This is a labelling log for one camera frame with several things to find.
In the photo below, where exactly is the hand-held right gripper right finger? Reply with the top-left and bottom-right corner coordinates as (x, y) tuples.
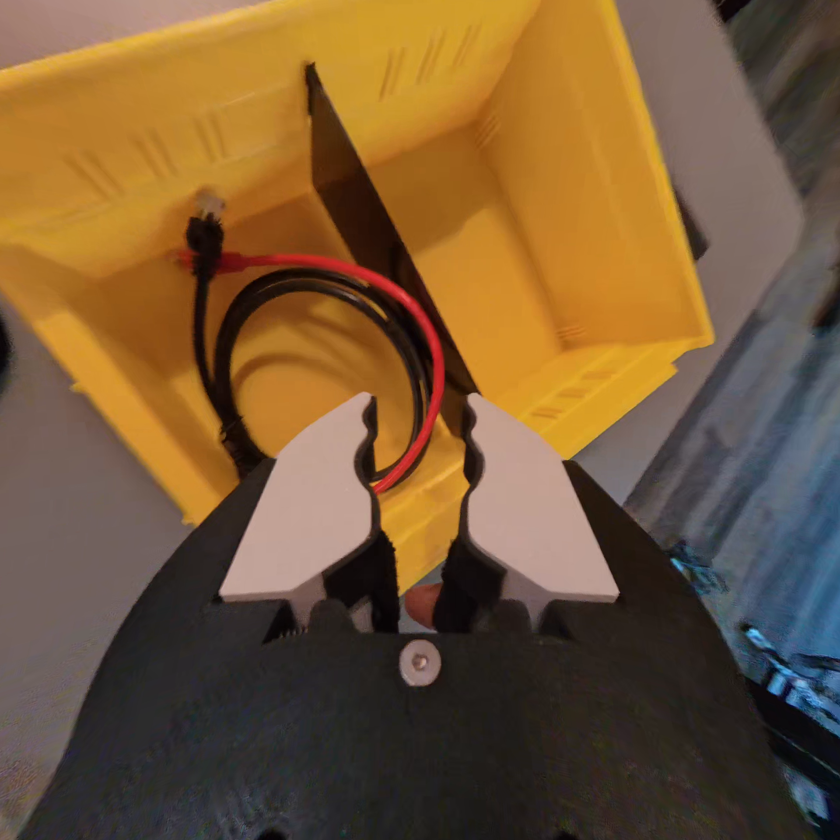
(458, 394), (622, 626)

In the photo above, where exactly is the red ethernet cable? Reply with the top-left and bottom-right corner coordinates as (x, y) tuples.
(177, 249), (447, 496)

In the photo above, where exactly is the black bin divider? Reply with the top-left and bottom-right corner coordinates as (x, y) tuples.
(304, 62), (481, 438)

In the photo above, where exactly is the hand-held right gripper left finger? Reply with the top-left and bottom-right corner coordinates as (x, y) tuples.
(218, 392), (385, 608)

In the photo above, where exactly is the grey desk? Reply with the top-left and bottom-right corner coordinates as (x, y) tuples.
(0, 0), (808, 821)

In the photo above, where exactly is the person's right hand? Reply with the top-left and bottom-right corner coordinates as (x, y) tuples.
(405, 583), (442, 626)

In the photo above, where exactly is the yellow storage bin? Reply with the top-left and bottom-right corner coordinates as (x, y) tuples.
(0, 0), (716, 595)

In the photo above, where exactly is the black ethernet cable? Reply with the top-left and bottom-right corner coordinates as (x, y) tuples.
(185, 190), (435, 481)

